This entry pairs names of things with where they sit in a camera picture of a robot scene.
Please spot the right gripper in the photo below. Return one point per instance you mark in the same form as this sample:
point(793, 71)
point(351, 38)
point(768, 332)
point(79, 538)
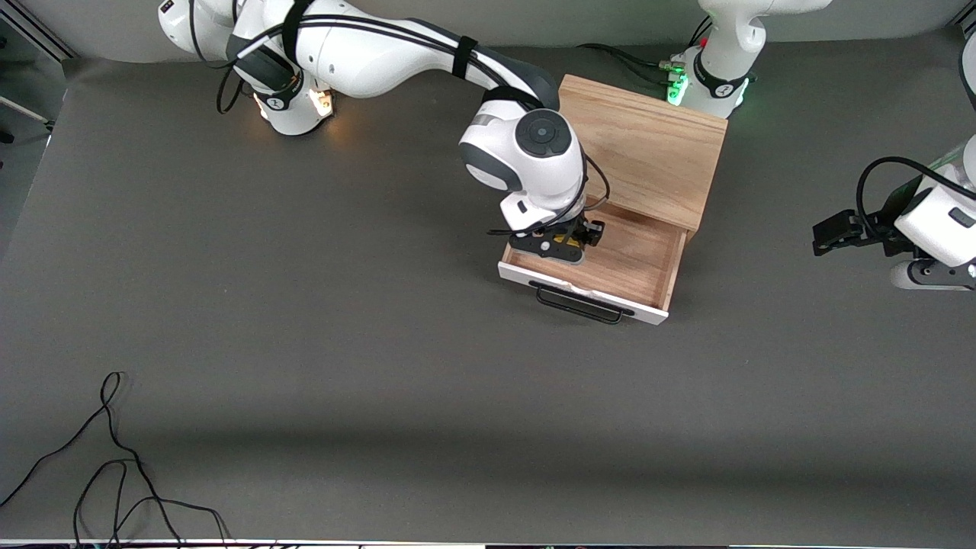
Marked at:
point(589, 231)

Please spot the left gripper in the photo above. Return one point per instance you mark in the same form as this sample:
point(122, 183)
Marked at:
point(877, 226)

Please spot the yellow cube block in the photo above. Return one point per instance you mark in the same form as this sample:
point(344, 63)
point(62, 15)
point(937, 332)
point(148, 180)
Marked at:
point(566, 240)

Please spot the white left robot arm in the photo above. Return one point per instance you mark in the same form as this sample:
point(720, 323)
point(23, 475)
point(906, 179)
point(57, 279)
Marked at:
point(724, 46)

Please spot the wooden drawer cabinet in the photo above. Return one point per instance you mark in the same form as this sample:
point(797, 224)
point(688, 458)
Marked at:
point(656, 145)

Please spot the grey metal frame bar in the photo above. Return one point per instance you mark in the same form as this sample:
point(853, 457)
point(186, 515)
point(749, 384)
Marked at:
point(970, 32)
point(38, 38)

